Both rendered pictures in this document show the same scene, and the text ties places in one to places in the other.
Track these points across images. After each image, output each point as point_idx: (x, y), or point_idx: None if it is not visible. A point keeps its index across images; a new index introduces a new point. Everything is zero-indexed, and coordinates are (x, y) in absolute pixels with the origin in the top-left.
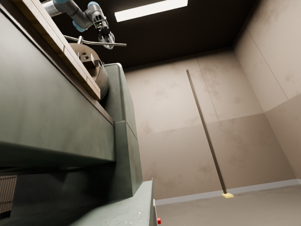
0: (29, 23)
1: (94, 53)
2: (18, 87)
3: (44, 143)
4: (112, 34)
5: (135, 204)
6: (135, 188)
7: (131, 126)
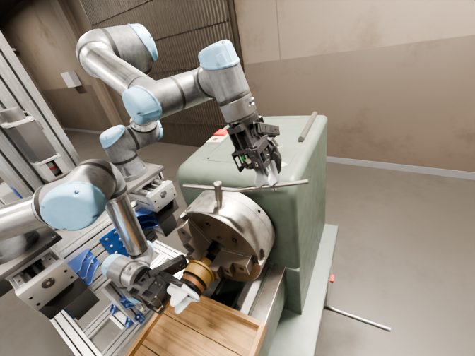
0: None
1: (249, 245)
2: None
3: None
4: (275, 156)
5: (300, 351)
6: (306, 294)
7: (311, 226)
